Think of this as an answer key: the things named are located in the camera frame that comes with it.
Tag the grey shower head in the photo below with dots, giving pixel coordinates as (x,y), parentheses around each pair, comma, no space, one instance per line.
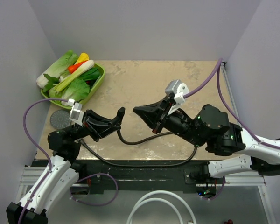
(60,119)

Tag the orange carrot toy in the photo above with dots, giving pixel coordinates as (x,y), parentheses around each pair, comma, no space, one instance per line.
(74,67)

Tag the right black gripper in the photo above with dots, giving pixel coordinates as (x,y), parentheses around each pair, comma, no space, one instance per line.
(152,114)

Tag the black angle valve fitting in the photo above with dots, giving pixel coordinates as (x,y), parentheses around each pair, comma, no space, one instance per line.
(119,116)

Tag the white leek toy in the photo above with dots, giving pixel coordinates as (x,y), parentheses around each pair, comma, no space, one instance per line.
(79,71)

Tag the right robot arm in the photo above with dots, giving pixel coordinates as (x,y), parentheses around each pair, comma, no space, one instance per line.
(211,127)

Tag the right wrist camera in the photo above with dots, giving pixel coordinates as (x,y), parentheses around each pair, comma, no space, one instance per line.
(176,89)

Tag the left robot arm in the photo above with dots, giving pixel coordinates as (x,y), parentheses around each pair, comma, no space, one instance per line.
(62,170)

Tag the green plastic tray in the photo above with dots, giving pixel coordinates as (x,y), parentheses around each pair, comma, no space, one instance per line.
(94,88)

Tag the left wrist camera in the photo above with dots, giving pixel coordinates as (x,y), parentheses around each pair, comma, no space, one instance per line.
(76,113)

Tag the red small object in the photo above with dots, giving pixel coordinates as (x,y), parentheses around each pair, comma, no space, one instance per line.
(228,222)

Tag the yellow pepper toy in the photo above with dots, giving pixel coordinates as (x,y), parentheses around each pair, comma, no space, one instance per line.
(83,57)

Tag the green lettuce toy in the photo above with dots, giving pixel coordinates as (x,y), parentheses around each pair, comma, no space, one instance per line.
(77,90)

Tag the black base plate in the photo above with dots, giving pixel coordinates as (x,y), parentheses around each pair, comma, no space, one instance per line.
(187,178)

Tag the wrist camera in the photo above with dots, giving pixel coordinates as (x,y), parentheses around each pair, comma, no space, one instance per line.
(76,113)
(176,89)

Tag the napa cabbage toy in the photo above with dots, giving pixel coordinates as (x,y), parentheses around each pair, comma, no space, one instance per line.
(60,65)

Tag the dark green vegetable toy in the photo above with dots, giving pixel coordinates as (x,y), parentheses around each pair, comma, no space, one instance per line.
(92,74)

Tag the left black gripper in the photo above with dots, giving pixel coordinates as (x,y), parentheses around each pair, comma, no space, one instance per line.
(90,119)

